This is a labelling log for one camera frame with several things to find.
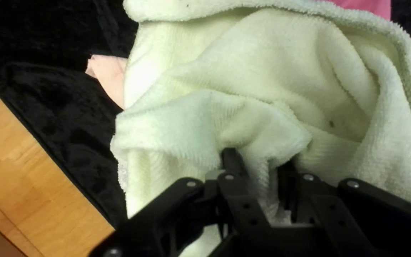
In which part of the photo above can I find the light green towel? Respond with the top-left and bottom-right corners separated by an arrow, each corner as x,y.
108,0 -> 411,257

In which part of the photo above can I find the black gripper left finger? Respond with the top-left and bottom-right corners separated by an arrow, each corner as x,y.
90,148 -> 283,257

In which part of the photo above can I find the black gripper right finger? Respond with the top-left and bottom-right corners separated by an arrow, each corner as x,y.
275,162 -> 411,257

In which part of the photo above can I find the pale peach cloth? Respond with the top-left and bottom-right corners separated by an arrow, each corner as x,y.
84,53 -> 131,112

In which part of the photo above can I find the black table cloth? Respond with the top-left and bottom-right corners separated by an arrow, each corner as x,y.
0,0 -> 411,230

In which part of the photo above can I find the wooden side table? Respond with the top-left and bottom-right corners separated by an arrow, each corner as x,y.
0,70 -> 117,257

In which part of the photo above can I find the pink cloth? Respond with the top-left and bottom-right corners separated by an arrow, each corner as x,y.
327,0 -> 411,89

